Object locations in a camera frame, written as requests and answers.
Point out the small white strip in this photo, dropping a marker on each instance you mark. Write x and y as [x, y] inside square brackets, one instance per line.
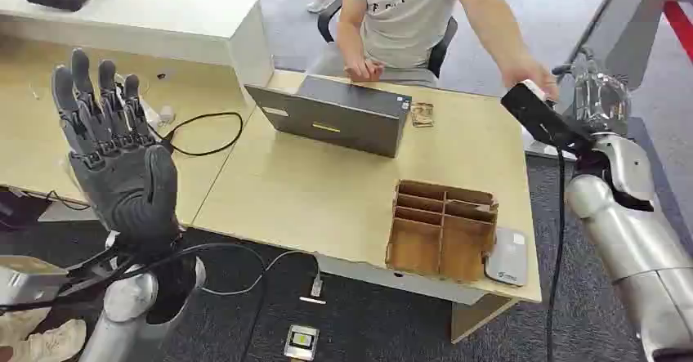
[313, 300]

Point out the dark bag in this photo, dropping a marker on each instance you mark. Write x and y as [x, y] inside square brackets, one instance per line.
[21, 210]

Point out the person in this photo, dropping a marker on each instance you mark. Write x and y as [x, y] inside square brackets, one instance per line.
[403, 24]

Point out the white plug adapter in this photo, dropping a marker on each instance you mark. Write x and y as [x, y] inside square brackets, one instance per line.
[166, 115]

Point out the person's left hand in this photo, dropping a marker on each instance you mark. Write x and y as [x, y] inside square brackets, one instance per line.
[528, 72]

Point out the wooden card box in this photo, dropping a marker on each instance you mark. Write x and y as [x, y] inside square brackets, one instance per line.
[441, 235]

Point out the flat grey device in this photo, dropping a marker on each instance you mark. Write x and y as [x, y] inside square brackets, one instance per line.
[507, 259]

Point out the small square device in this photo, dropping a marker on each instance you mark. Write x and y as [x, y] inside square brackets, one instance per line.
[301, 342]

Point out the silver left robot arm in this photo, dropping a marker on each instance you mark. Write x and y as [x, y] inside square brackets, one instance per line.
[122, 301]

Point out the white desk riser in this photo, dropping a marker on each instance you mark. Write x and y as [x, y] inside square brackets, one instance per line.
[135, 21]

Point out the black office chair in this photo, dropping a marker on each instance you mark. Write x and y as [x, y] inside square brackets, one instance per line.
[441, 45]

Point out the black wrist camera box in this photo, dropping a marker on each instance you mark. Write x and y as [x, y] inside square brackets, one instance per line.
[541, 118]

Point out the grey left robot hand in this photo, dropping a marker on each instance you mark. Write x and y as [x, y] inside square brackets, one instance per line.
[127, 181]

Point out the grey metal stand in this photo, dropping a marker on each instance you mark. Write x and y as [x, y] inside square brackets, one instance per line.
[622, 18]

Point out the person's right hand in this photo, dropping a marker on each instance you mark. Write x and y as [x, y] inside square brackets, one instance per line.
[364, 70]

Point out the grey laptop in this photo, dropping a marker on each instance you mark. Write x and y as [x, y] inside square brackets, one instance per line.
[335, 124]

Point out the pale cloth bundle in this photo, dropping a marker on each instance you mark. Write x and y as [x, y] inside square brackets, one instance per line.
[43, 343]

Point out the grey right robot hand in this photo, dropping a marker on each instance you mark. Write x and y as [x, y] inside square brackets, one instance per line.
[601, 99]

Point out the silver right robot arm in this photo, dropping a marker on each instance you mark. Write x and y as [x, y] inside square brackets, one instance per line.
[622, 229]

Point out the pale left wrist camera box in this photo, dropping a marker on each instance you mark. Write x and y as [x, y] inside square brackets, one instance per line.
[30, 284]

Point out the printed card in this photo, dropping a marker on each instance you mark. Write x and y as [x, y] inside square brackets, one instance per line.
[422, 115]

